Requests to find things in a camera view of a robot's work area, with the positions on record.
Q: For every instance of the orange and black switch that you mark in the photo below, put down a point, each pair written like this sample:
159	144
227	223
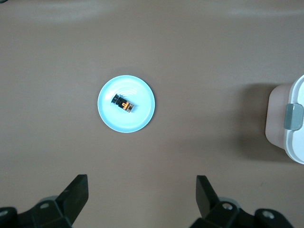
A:
122	103

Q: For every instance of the white lidded box grey latches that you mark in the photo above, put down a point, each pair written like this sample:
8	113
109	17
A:
297	147

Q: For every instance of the light blue round plate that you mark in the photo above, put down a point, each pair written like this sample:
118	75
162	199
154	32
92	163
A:
133	118

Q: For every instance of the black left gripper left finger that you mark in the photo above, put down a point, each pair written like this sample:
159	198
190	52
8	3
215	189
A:
59	213

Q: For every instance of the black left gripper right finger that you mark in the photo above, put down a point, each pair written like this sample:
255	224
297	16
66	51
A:
213	213

